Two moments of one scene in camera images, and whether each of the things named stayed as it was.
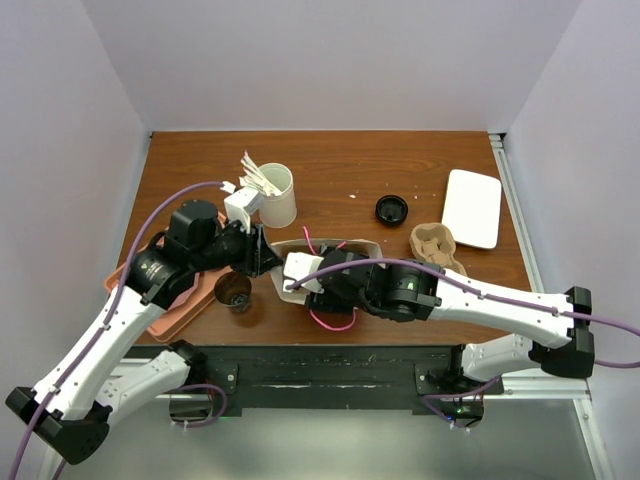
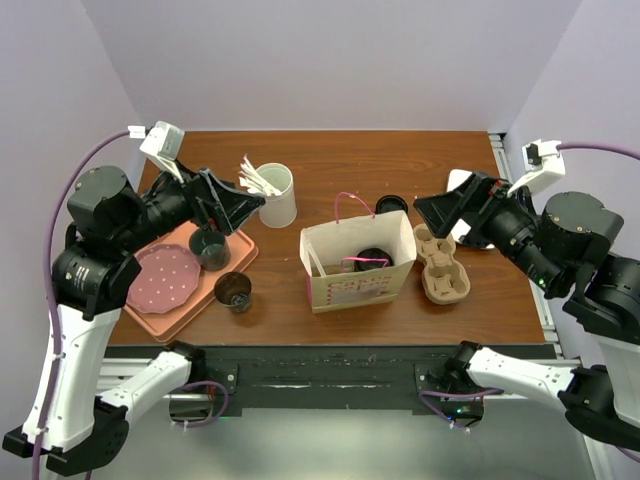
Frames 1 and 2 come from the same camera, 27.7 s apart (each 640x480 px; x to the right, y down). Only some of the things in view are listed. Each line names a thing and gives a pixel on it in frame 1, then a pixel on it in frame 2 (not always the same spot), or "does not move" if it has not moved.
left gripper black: (256, 256) to (214, 204)
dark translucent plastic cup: (233, 289) does not move
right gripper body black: (330, 301) to (503, 221)
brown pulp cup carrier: (434, 243) does not move
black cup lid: (392, 210) does not move
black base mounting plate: (337, 380) does not move
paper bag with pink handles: (308, 245) to (358, 259)
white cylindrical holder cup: (278, 211) does not move
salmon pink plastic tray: (175, 320) does not move
